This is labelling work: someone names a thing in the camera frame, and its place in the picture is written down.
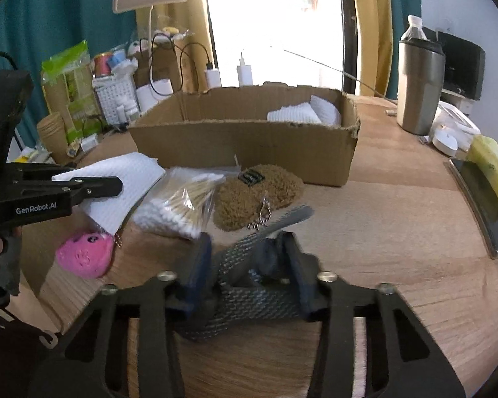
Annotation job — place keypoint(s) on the bag of cotton swabs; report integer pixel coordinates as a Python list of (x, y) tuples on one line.
[(178, 207)]

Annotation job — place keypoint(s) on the teal curtain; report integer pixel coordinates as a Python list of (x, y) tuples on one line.
[(58, 8), (400, 4)]

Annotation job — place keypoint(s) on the dark door frame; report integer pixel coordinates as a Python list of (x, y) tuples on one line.
[(348, 16)]

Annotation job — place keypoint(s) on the steel tumbler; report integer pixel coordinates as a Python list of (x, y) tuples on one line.
[(419, 91)]

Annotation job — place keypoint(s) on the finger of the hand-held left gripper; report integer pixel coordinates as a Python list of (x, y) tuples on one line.
[(41, 168), (99, 186)]

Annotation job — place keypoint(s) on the small plush toys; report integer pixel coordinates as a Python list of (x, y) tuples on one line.
[(166, 33)]

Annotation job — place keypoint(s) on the yellow tissue pack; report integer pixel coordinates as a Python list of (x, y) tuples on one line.
[(496, 166)]

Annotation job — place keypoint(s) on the dark smartphone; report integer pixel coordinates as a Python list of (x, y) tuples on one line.
[(481, 199)]

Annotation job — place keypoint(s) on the cardboard box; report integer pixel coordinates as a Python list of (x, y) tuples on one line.
[(240, 149)]

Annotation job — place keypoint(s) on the red can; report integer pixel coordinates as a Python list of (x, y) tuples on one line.
[(103, 64)]

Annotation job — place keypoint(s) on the white plastic basket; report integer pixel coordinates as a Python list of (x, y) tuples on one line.
[(114, 97)]

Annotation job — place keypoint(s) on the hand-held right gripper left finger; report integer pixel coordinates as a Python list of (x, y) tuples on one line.
[(200, 271)]

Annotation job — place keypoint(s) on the black computer tower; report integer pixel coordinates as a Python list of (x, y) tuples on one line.
[(462, 66)]

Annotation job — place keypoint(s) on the pink plush toy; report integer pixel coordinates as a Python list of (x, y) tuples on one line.
[(85, 255)]

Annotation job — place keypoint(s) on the clear water bottle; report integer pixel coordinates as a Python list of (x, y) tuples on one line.
[(414, 29)]

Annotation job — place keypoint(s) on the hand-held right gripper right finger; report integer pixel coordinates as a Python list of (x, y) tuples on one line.
[(301, 275)]

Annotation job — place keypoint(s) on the brown paper bag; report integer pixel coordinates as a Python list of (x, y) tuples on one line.
[(166, 62)]

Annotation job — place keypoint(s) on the green snack package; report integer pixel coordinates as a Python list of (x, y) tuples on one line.
[(72, 87)]

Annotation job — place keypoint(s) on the white plastic container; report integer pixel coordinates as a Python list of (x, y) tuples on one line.
[(456, 116)]

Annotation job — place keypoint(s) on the brown plush pouch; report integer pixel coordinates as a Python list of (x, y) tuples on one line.
[(249, 203)]

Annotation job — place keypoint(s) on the white waffle cloth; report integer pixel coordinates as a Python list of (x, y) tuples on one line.
[(292, 114), (327, 110)]

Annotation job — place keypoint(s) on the yellow curtain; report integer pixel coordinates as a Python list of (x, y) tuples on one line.
[(371, 29), (178, 16)]

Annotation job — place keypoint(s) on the stack of paper cups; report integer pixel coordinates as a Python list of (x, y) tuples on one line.
[(54, 137)]

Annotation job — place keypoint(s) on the white round device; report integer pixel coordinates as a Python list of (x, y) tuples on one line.
[(446, 140)]

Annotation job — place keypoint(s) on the white tissue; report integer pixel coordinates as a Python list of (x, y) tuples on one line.
[(116, 186)]

